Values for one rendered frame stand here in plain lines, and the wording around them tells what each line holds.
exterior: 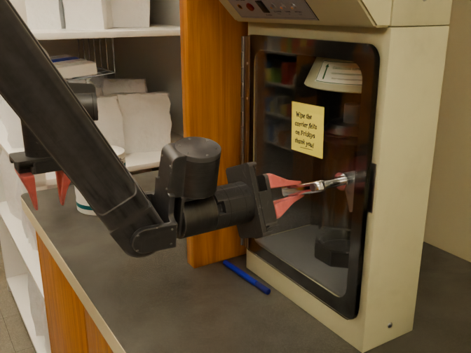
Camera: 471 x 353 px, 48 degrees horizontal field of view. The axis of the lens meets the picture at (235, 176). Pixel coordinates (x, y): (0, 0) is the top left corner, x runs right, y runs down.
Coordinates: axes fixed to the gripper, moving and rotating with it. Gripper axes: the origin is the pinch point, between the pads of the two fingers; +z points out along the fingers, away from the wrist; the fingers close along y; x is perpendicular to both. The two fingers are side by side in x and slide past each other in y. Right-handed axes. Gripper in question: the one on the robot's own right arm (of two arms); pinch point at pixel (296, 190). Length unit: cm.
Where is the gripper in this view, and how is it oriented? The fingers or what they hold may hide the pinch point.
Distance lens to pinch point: 77.4
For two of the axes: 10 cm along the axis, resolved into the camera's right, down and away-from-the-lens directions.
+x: -4.9, 1.2, 8.6
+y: -2.0, -9.8, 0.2
